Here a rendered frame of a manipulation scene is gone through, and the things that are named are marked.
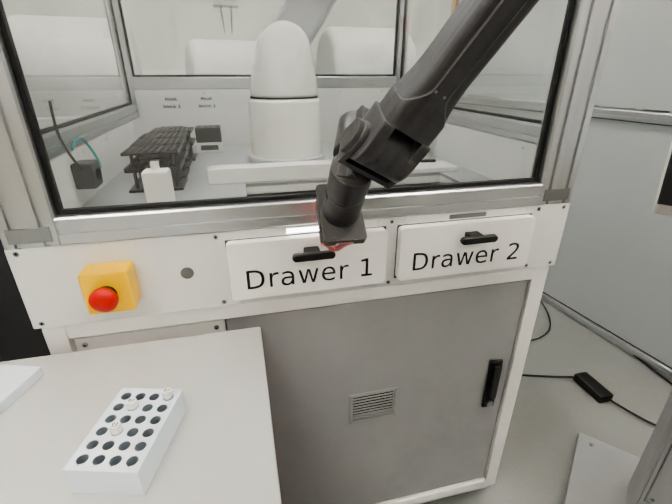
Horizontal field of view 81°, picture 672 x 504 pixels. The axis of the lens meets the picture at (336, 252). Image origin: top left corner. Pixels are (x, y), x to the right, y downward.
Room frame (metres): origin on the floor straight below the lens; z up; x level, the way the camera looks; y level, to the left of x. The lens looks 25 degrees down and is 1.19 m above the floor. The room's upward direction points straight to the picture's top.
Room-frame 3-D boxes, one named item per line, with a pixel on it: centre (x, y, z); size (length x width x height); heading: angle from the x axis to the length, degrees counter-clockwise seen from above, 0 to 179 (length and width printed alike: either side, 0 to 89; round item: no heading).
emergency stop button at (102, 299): (0.52, 0.36, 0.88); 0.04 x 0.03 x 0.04; 104
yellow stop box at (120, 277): (0.56, 0.36, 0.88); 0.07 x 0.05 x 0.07; 104
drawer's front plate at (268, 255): (0.65, 0.05, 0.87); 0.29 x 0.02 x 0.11; 104
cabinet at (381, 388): (1.13, 0.11, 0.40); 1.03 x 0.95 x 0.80; 104
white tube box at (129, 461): (0.35, 0.25, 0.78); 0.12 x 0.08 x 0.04; 178
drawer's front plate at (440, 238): (0.72, -0.26, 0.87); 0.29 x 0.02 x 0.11; 104
